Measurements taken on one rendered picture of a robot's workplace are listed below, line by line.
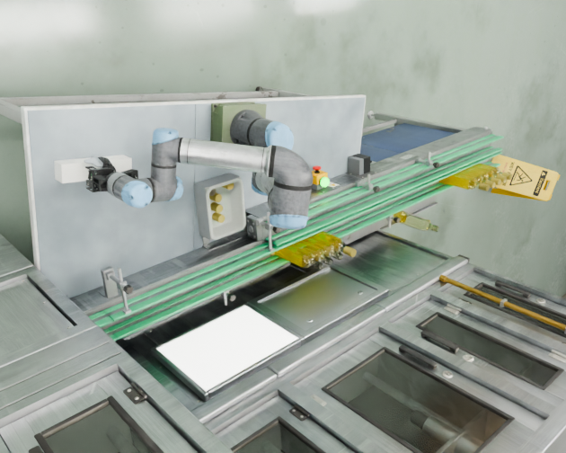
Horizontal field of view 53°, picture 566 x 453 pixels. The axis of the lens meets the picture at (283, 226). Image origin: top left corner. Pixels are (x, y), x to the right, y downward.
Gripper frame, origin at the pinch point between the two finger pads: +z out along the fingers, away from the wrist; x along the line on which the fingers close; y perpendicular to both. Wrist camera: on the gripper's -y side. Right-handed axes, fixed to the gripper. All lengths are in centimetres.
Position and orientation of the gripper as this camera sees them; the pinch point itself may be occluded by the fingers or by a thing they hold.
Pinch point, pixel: (95, 169)
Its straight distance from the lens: 199.3
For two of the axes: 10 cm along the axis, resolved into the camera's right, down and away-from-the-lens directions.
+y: -7.5, 1.6, -6.4
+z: -6.6, -2.8, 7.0
